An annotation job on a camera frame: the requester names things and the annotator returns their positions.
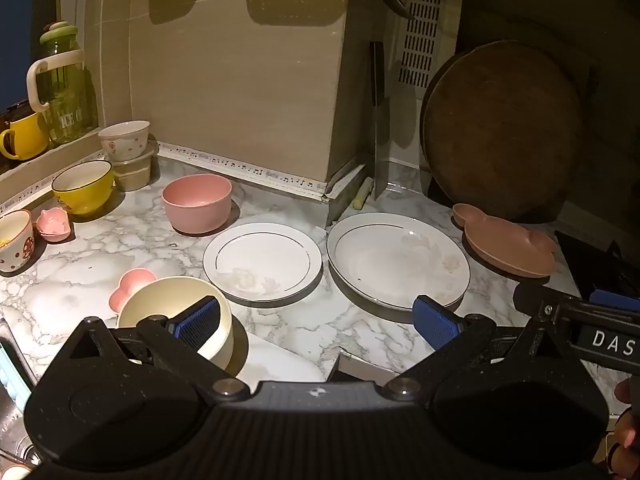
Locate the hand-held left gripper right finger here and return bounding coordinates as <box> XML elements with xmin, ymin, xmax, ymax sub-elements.
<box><xmin>382</xmin><ymin>295</ymin><xmax>561</xmax><ymax>403</ymax></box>

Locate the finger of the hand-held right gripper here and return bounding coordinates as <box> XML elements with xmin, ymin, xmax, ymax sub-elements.
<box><xmin>587</xmin><ymin>287</ymin><xmax>640</xmax><ymax>314</ymax></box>

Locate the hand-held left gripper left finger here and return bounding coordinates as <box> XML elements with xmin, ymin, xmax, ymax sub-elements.
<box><xmin>67</xmin><ymin>296</ymin><xmax>251</xmax><ymax>402</ymax></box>

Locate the cream bowl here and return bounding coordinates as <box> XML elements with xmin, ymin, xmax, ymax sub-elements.
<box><xmin>116</xmin><ymin>276</ymin><xmax>234</xmax><ymax>370</ymax></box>

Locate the large white rimmed plate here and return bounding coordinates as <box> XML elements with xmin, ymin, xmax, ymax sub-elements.
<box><xmin>326</xmin><ymin>212</ymin><xmax>471</xmax><ymax>311</ymax></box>

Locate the pink heart-shaped dish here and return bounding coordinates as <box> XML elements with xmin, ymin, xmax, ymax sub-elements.
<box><xmin>109</xmin><ymin>268</ymin><xmax>156</xmax><ymax>312</ymax></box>

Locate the small white rimmed plate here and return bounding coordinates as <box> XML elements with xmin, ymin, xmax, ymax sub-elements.
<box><xmin>202</xmin><ymin>222</ymin><xmax>323</xmax><ymax>304</ymax></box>

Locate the pink bear-shaped plate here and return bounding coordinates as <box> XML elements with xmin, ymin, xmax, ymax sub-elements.
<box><xmin>452</xmin><ymin>203</ymin><xmax>557</xmax><ymax>278</ymax></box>

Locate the pink bowl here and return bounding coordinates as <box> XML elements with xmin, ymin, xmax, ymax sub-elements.
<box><xmin>161</xmin><ymin>173</ymin><xmax>233</xmax><ymax>235</ymax></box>

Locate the yellow bowl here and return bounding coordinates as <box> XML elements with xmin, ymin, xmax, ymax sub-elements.
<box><xmin>51</xmin><ymin>160</ymin><xmax>115</xmax><ymax>216</ymax></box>

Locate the person's right hand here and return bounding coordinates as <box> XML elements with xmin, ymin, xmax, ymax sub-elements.
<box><xmin>605</xmin><ymin>375</ymin><xmax>640</xmax><ymax>476</ymax></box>

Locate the black gas stove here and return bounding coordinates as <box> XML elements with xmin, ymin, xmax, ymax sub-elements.
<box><xmin>554</xmin><ymin>230</ymin><xmax>640</xmax><ymax>301</ymax></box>

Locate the patterned edge tape strip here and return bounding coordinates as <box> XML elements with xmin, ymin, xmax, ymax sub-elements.
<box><xmin>0</xmin><ymin>142</ymin><xmax>331</xmax><ymax>216</ymax></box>

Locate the clear plastic container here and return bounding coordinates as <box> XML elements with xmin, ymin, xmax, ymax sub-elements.
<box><xmin>107</xmin><ymin>144</ymin><xmax>155</xmax><ymax>192</ymax></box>

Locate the steel cleaver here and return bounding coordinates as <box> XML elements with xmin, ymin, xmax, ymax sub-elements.
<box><xmin>369</xmin><ymin>41</ymin><xmax>388</xmax><ymax>201</ymax></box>

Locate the small pink cat-shaped dish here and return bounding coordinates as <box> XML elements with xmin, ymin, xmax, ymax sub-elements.
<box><xmin>35</xmin><ymin>208</ymin><xmax>72</xmax><ymax>242</ymax></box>

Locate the white mushroom print bowl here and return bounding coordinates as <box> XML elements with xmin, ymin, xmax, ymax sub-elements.
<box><xmin>0</xmin><ymin>209</ymin><xmax>36</xmax><ymax>274</ymax></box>

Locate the white dotted bowl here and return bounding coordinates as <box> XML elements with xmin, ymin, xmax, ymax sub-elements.
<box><xmin>97</xmin><ymin>120</ymin><xmax>152</xmax><ymax>162</ymax></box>

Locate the light blue plastic item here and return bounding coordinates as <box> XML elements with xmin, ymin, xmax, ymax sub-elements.
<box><xmin>0</xmin><ymin>345</ymin><xmax>33</xmax><ymax>411</ymax></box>

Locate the round wooden cutting board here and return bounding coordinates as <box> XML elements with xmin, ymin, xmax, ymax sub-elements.
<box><xmin>420</xmin><ymin>41</ymin><xmax>586</xmax><ymax>222</ymax></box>

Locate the steel sink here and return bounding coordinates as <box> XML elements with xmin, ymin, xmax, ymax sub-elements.
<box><xmin>0</xmin><ymin>320</ymin><xmax>40</xmax><ymax>480</ymax></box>

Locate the yellow mug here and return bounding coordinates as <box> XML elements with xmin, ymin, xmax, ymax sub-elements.
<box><xmin>0</xmin><ymin>111</ymin><xmax>49</xmax><ymax>161</ymax></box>

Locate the green glass pitcher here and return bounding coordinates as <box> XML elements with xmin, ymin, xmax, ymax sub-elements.
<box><xmin>26</xmin><ymin>19</ymin><xmax>98</xmax><ymax>146</ymax></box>

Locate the dark jar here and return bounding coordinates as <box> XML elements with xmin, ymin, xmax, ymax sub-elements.
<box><xmin>0</xmin><ymin>101</ymin><xmax>33</xmax><ymax>131</ymax></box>

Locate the white slotted dish rack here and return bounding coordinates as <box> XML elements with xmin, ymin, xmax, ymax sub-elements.
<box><xmin>397</xmin><ymin>0</ymin><xmax>451</xmax><ymax>91</ymax></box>

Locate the cream cylindrical handle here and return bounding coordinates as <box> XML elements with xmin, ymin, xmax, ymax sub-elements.
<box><xmin>351</xmin><ymin>176</ymin><xmax>375</xmax><ymax>210</ymax></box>

